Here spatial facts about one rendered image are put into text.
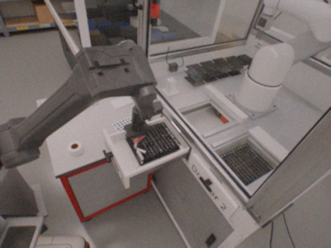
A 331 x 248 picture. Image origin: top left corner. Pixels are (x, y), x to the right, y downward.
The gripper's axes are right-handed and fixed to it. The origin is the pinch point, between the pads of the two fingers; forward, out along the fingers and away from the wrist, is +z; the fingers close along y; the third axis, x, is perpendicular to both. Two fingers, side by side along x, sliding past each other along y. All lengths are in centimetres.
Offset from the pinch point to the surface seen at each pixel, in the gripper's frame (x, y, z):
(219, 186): 35.0, -21.2, -0.1
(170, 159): 12.1, -13.1, 6.4
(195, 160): 19.8, -21.2, 1.9
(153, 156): 6.8, -6.7, 7.1
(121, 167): 8.9, 10.4, 2.5
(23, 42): -337, 35, 105
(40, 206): -40, 54, 98
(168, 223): 18, -28, 93
